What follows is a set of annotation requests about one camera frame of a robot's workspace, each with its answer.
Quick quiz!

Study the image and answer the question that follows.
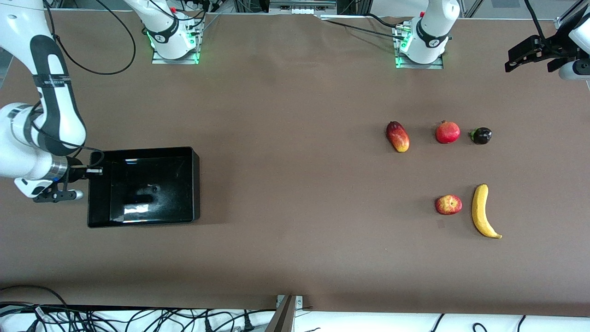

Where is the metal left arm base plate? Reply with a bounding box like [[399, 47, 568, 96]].
[[395, 24, 444, 70]]

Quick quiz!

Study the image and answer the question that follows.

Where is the yellow banana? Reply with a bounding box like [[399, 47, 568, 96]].
[[471, 184, 503, 239]]

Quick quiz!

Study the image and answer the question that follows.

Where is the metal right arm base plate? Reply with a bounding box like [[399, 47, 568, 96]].
[[152, 19, 201, 65]]

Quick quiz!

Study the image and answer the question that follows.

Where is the black cable on table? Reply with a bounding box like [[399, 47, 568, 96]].
[[318, 13, 408, 40]]

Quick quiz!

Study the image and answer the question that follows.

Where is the dark purple mangosteen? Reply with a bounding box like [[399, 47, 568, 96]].
[[469, 127, 492, 145]]

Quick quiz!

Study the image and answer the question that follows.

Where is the red yellow mango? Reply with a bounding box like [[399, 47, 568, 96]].
[[386, 121, 410, 153]]

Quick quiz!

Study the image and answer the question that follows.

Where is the red yellow apple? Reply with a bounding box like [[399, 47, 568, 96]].
[[435, 195, 462, 216]]

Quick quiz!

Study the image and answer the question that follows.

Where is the aluminium beam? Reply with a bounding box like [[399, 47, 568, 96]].
[[265, 296, 296, 332]]

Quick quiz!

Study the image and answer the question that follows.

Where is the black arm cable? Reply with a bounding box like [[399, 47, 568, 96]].
[[44, 0, 137, 76], [524, 0, 554, 47]]

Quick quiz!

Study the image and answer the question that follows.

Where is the silver aluminium rail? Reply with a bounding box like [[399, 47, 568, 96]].
[[269, 0, 337, 14]]

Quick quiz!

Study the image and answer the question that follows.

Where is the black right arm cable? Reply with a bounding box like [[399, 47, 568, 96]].
[[44, 0, 137, 76]]

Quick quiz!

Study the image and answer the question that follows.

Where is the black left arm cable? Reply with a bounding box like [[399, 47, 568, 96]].
[[524, 0, 554, 47]]

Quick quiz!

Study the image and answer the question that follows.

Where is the black arched floor cable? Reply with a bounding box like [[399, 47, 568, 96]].
[[0, 285, 70, 314]]

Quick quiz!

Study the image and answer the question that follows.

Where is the red pomegranate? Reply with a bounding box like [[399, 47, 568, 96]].
[[436, 120, 461, 144]]

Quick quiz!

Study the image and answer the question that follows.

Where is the black rectangular plastic box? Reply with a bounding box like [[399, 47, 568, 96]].
[[87, 147, 201, 229]]

